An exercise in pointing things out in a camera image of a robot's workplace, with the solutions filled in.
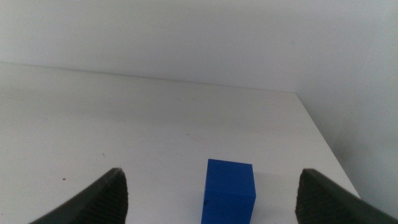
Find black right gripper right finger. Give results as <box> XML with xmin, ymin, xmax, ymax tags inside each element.
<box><xmin>295</xmin><ymin>168</ymin><xmax>398</xmax><ymax>224</ymax></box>

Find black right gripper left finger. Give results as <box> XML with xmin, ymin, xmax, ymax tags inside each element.
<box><xmin>28</xmin><ymin>167</ymin><xmax>129</xmax><ymax>224</ymax></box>

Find blue cube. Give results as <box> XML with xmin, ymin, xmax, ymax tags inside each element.
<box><xmin>200</xmin><ymin>159</ymin><xmax>257</xmax><ymax>224</ymax></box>

